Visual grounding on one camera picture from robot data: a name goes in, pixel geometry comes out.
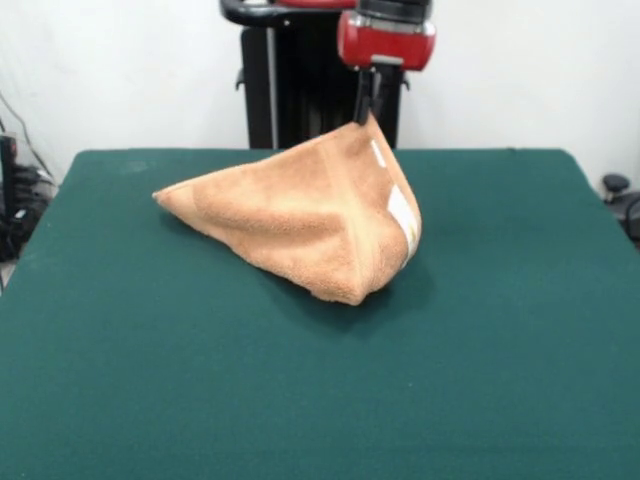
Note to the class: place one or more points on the red robot base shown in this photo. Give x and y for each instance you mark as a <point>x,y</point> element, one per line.
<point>310,2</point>

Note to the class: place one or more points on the dark green table cloth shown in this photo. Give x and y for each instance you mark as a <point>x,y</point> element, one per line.
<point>200,390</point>

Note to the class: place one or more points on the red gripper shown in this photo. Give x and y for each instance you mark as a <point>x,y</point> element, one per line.
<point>387,45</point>

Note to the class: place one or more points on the black box with red light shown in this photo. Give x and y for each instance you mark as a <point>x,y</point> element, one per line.
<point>7,170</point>

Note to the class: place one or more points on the black chair base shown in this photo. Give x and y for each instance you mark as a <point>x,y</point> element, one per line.
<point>616,182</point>

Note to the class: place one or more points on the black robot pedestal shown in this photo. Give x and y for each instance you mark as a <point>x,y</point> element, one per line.
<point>300,75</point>

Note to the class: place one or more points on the tan terry towel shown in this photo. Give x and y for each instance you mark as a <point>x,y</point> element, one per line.
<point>300,215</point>

